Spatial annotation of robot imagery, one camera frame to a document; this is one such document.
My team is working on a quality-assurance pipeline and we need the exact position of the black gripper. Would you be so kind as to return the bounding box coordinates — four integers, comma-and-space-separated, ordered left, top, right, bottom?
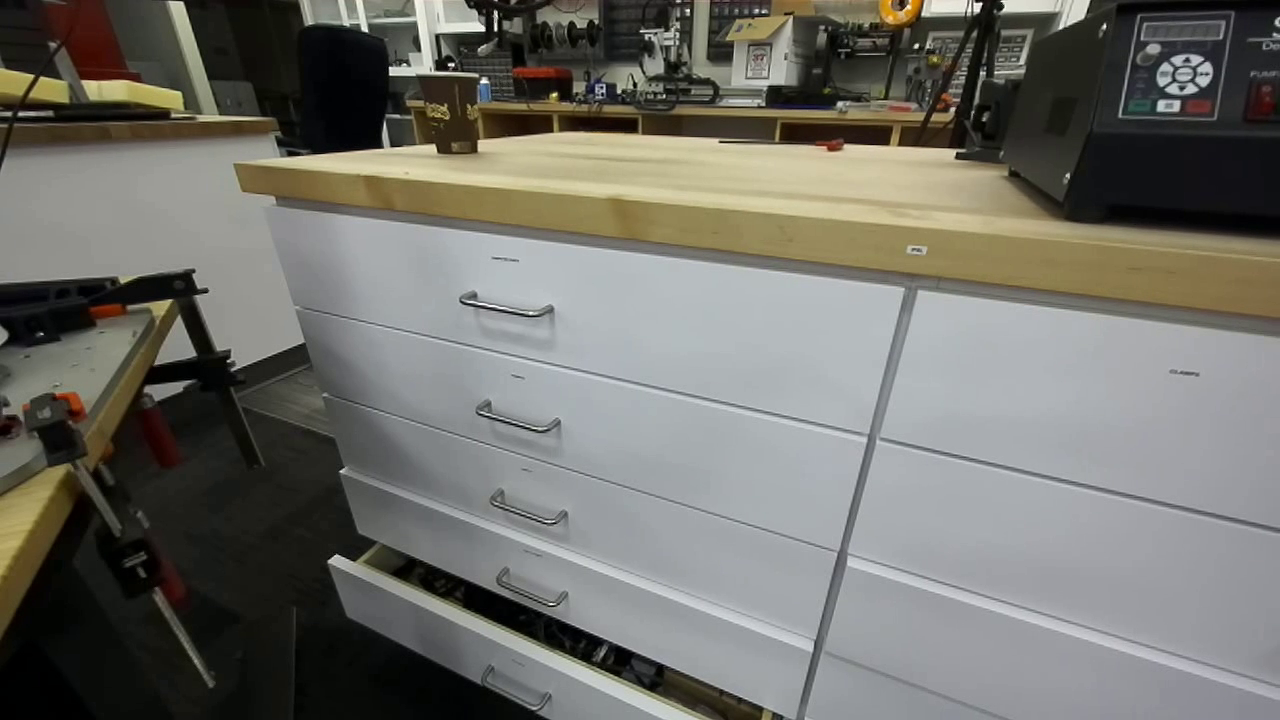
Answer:
462, 0, 553, 25

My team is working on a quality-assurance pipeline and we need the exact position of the brown paper coffee cup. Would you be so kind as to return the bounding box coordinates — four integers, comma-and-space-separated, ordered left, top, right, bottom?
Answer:
417, 66, 486, 161

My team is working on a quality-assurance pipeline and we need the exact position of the wooden background workbench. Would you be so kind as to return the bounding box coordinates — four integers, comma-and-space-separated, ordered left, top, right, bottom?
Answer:
403, 97, 956, 146

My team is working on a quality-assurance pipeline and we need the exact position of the white cabinet drawer front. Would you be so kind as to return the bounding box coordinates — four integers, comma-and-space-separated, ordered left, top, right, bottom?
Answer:
267, 204, 907, 437
843, 440, 1280, 690
802, 651, 994, 720
881, 285, 1280, 530
338, 464, 815, 720
825, 556, 1280, 720
297, 308, 871, 552
324, 391, 839, 640

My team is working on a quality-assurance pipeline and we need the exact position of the yellow wooden plank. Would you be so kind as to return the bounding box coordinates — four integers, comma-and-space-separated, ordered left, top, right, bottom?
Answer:
0, 66, 189, 114

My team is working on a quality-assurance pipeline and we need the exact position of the white counter with wooden top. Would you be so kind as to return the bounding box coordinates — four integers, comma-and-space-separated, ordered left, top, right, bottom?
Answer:
0, 114, 305, 391

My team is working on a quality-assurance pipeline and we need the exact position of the white workbench drawer cabinet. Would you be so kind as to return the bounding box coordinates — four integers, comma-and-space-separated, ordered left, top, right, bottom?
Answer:
265, 197, 1280, 720

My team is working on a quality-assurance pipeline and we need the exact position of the white drawer holding tools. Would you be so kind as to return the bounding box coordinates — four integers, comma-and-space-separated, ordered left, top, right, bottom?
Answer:
324, 539, 777, 720

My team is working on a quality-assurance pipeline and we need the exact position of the black orange bar clamp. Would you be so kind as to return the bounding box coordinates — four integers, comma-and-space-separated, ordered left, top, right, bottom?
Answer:
19, 386, 219, 690

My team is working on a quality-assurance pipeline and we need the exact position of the wooden side table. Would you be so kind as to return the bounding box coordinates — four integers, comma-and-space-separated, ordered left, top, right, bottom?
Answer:
0, 297, 182, 636

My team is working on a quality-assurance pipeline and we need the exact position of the silver drawer handle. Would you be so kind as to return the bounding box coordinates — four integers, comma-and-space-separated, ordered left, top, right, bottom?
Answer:
494, 565, 573, 611
457, 289, 562, 323
471, 396, 565, 440
486, 484, 573, 530
475, 659, 558, 715

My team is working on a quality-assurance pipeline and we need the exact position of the black camera tripod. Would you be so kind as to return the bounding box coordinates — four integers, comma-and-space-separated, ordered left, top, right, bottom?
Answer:
920, 0, 1008, 161

